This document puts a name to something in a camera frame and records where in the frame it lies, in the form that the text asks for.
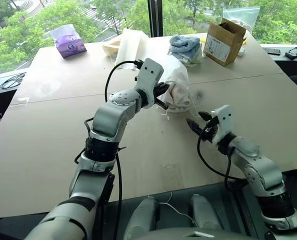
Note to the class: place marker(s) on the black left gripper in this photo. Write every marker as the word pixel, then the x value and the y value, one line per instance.
pixel 158 91

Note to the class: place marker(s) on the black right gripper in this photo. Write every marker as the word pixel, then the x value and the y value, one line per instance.
pixel 209 131

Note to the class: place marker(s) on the white towel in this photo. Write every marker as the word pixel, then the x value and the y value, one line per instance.
pixel 178 96

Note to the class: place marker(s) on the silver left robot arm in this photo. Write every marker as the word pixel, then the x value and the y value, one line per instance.
pixel 106 125

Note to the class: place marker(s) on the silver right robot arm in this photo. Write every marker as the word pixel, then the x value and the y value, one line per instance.
pixel 258 162

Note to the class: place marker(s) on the clear plastic zip bag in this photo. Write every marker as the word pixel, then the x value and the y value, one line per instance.
pixel 248 17

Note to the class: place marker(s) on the stack of blue towels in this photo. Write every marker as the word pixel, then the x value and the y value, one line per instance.
pixel 186 48

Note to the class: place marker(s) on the cream fabric pile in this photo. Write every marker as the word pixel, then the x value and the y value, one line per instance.
pixel 129 47

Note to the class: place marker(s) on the brown cardboard box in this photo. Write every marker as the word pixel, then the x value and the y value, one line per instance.
pixel 222 43

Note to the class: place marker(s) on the small white item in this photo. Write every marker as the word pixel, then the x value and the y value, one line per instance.
pixel 241 52

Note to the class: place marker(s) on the grey rounded robot leg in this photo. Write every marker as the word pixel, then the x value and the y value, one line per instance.
pixel 142 217
pixel 203 212

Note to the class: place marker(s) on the yellow flat item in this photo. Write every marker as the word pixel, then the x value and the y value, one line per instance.
pixel 244 41

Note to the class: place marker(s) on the smartphone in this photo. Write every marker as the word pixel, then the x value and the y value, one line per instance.
pixel 273 51

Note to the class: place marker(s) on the purple tissue pack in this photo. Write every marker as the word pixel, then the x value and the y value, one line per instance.
pixel 69 45

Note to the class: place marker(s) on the grey robot torso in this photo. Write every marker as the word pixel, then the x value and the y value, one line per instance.
pixel 181 235

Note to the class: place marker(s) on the black handheld device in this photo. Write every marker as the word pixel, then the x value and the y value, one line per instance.
pixel 294 53

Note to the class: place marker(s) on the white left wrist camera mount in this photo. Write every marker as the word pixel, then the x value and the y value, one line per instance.
pixel 148 77

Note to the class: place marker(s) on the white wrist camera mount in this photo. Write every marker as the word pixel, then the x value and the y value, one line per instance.
pixel 224 120
pixel 148 77

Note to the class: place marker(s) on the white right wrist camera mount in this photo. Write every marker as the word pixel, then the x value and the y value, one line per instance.
pixel 224 120

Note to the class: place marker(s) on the dark window frame post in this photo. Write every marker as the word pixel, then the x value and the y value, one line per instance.
pixel 155 17

